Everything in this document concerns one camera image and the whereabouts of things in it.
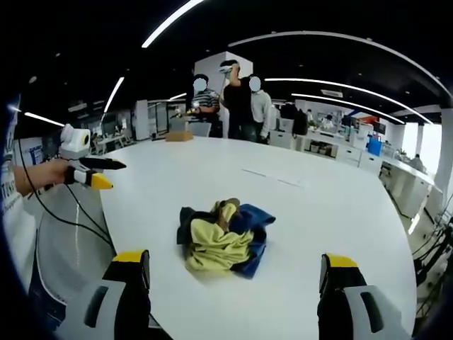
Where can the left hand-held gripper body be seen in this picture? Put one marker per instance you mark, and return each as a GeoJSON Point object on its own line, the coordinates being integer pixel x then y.
{"type": "Point", "coordinates": [72, 141]}

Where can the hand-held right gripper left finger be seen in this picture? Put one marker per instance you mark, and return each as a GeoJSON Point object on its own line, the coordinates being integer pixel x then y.
{"type": "Point", "coordinates": [120, 311]}

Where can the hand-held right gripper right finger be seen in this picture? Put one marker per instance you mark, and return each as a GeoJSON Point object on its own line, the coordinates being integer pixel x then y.
{"type": "Point", "coordinates": [339, 311]}

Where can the yellow and blue garment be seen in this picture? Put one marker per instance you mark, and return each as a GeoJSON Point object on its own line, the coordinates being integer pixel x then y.
{"type": "Point", "coordinates": [216, 244]}

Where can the person's left hand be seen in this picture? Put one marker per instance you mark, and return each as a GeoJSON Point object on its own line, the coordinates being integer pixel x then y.
{"type": "Point", "coordinates": [53, 173]}

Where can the short ceiling light strip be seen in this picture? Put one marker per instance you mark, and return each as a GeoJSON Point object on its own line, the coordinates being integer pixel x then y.
{"type": "Point", "coordinates": [115, 93]}

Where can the white office chair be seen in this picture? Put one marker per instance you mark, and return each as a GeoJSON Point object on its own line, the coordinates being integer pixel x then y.
{"type": "Point", "coordinates": [67, 248]}

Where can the brown cardboard box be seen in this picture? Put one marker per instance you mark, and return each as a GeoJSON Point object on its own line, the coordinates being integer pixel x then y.
{"type": "Point", "coordinates": [179, 136]}

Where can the person's white printed shirt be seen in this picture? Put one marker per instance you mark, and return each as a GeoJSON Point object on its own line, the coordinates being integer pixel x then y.
{"type": "Point", "coordinates": [14, 212]}

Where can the long ceiling light strip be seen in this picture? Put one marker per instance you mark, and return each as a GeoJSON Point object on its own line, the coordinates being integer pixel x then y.
{"type": "Point", "coordinates": [166, 25]}

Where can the white cabinet row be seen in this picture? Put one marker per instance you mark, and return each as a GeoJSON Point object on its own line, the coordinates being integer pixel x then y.
{"type": "Point", "coordinates": [350, 154]}

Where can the blue storage bin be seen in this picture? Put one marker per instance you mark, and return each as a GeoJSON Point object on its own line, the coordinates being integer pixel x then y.
{"type": "Point", "coordinates": [375, 146]}

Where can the black hanging backpack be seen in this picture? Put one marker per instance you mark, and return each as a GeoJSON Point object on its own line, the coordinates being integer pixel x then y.
{"type": "Point", "coordinates": [300, 122]}

